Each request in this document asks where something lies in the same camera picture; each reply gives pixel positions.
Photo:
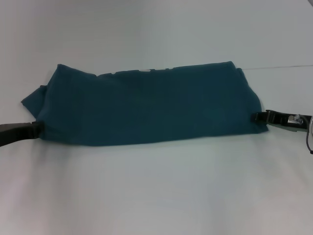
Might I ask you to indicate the teal blue shirt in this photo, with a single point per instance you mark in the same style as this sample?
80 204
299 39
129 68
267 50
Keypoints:
146 105

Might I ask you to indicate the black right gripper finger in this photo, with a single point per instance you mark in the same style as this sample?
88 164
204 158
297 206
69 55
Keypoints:
260 117

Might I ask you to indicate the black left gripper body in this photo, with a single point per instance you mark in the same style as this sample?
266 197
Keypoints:
15 132

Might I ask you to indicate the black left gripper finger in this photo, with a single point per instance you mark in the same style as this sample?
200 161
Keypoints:
38 129

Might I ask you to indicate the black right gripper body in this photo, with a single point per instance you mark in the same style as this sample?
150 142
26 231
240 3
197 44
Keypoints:
286 121

